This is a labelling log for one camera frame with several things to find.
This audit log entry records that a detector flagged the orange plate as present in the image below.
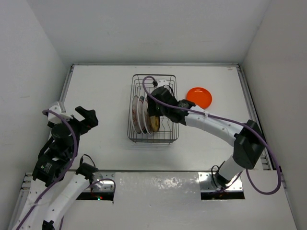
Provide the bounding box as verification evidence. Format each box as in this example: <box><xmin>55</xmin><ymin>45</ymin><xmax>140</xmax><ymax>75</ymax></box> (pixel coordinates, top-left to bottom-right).
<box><xmin>186</xmin><ymin>87</ymin><xmax>213</xmax><ymax>109</ymax></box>

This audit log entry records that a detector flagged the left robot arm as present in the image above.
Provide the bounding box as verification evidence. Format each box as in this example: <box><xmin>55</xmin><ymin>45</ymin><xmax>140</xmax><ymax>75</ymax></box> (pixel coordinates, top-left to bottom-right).
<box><xmin>13</xmin><ymin>103</ymin><xmax>98</xmax><ymax>230</ymax></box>

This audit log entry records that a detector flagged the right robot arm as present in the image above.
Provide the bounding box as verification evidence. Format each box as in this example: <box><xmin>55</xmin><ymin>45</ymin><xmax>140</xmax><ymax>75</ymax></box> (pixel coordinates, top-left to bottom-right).
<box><xmin>147</xmin><ymin>86</ymin><xmax>264</xmax><ymax>189</ymax></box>

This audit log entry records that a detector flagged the white plate dark rim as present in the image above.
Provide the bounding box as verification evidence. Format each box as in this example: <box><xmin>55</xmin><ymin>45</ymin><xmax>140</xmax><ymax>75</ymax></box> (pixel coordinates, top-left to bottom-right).
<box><xmin>143</xmin><ymin>99</ymin><xmax>153</xmax><ymax>135</ymax></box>

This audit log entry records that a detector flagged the yellow brown plate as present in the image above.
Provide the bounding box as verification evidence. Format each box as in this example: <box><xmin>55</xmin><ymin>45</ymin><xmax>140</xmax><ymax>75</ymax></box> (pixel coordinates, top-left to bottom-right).
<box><xmin>150</xmin><ymin>116</ymin><xmax>160</xmax><ymax>132</ymax></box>

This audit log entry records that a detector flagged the white plate green rim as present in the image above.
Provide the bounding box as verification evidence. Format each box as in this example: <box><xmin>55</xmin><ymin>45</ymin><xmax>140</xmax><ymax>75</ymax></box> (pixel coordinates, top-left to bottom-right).
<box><xmin>137</xmin><ymin>96</ymin><xmax>147</xmax><ymax>134</ymax></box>

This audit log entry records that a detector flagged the white patterned plate leftmost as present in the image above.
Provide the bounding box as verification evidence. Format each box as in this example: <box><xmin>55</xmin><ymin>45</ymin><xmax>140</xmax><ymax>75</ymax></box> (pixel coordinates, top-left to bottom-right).
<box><xmin>130</xmin><ymin>95</ymin><xmax>141</xmax><ymax>134</ymax></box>

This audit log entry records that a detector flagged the metal wire dish rack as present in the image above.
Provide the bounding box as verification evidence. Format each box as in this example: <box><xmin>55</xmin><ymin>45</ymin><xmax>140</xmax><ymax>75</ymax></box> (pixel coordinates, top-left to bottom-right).
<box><xmin>127</xmin><ymin>74</ymin><xmax>179</xmax><ymax>144</ymax></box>

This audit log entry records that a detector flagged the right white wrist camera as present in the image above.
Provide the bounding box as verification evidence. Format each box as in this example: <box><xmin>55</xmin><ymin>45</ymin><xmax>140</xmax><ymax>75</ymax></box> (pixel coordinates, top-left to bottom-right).
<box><xmin>152</xmin><ymin>79</ymin><xmax>170</xmax><ymax>87</ymax></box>

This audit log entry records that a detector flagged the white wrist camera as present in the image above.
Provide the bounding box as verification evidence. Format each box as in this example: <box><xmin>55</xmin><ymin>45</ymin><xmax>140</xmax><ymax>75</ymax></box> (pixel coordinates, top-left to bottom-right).
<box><xmin>152</xmin><ymin>79</ymin><xmax>170</xmax><ymax>87</ymax></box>
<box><xmin>43</xmin><ymin>101</ymin><xmax>72</xmax><ymax>125</ymax></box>

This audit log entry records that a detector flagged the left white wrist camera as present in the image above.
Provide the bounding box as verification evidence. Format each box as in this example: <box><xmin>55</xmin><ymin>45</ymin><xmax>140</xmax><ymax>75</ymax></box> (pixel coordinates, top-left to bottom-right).
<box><xmin>43</xmin><ymin>101</ymin><xmax>72</xmax><ymax>125</ymax></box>

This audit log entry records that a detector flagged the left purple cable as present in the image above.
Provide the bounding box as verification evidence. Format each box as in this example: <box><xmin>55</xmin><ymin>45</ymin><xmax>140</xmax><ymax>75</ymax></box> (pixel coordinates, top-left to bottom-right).
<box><xmin>12</xmin><ymin>109</ymin><xmax>116</xmax><ymax>230</ymax></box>

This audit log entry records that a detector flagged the purple cable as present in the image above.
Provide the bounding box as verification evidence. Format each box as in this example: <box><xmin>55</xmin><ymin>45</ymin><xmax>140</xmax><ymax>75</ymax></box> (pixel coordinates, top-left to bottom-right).
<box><xmin>142</xmin><ymin>76</ymin><xmax>282</xmax><ymax>195</ymax></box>
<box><xmin>12</xmin><ymin>109</ymin><xmax>116</xmax><ymax>230</ymax></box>

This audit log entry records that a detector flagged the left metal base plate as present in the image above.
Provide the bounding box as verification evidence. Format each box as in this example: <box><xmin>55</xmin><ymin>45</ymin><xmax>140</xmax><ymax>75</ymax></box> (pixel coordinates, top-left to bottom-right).
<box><xmin>88</xmin><ymin>171</ymin><xmax>116</xmax><ymax>192</ymax></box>

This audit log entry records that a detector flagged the metal base plate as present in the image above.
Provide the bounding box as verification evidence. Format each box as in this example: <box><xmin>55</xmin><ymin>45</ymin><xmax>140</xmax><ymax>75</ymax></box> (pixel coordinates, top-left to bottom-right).
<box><xmin>88</xmin><ymin>171</ymin><xmax>116</xmax><ymax>192</ymax></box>
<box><xmin>198</xmin><ymin>172</ymin><xmax>243</xmax><ymax>193</ymax></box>

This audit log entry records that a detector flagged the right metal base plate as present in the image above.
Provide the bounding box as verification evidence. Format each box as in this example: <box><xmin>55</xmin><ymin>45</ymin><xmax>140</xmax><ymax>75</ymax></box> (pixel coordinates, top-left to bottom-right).
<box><xmin>198</xmin><ymin>172</ymin><xmax>243</xmax><ymax>193</ymax></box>

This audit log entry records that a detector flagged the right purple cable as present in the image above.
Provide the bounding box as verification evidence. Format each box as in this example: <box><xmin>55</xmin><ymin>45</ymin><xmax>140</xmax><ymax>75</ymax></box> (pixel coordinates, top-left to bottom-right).
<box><xmin>142</xmin><ymin>76</ymin><xmax>282</xmax><ymax>195</ymax></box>

